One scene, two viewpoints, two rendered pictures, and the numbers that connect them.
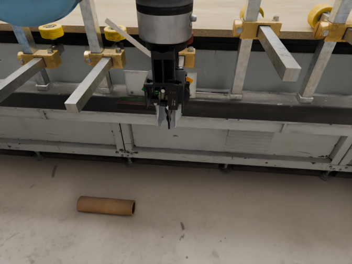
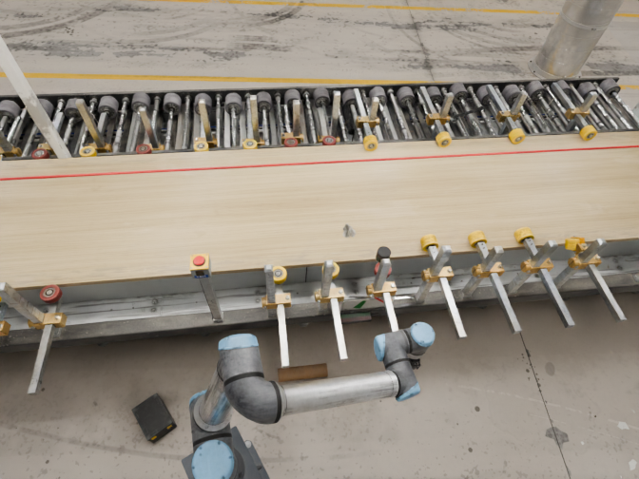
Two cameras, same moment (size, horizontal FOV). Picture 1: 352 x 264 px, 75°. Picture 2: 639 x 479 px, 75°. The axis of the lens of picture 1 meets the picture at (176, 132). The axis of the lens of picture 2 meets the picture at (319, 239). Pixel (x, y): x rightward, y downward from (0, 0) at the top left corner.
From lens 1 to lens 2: 1.55 m
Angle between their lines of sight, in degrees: 18
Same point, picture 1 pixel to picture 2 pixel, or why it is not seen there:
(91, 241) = not seen: hidden behind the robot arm
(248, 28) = (433, 278)
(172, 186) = (351, 340)
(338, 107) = (487, 299)
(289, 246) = (455, 375)
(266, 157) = not seen: hidden behind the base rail
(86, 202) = (286, 374)
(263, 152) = not seen: hidden behind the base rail
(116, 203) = (313, 370)
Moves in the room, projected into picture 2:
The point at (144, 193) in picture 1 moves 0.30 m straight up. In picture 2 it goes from (328, 352) to (332, 334)
